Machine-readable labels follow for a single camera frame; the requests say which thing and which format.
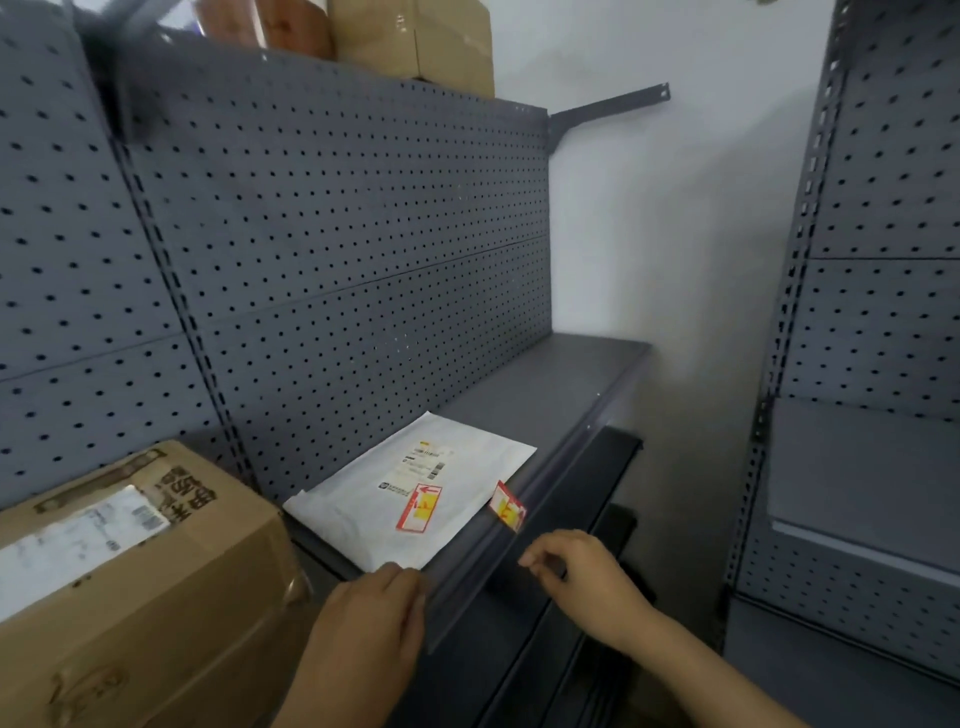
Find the person's left hand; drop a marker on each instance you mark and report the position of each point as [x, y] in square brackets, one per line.
[360, 645]

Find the person's right hand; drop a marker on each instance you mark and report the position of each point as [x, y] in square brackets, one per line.
[592, 585]

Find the person's left fingers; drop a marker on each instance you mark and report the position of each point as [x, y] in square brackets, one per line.
[397, 579]

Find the person's right thumb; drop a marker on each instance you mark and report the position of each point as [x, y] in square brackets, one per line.
[551, 571]

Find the person's right forearm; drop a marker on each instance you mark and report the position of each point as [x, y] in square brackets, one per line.
[705, 667]

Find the person's left forearm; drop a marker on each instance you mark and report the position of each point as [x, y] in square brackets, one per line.
[326, 716]

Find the red and yellow sticker label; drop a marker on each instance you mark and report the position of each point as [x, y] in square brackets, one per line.
[508, 507]

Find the white mailer envelope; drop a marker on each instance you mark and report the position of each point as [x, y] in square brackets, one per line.
[390, 495]

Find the large labelled cardboard box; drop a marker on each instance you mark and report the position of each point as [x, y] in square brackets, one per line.
[142, 600]

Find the grey pegboard shelving unit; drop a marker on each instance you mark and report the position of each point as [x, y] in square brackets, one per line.
[337, 225]
[870, 337]

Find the taped plain cardboard box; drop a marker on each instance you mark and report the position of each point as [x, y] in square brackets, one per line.
[420, 37]

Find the brown wrapped package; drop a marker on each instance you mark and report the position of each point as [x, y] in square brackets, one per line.
[262, 22]

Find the grey metal shelf bracket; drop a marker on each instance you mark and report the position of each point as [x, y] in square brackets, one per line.
[607, 109]

